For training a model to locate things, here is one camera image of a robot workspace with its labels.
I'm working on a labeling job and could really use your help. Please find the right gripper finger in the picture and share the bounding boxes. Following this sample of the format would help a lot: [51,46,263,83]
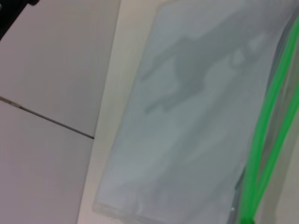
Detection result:
[0,0,40,41]

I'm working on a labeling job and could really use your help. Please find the transparent green-zip document bag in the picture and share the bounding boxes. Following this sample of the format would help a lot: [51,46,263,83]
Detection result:
[92,0,299,224]

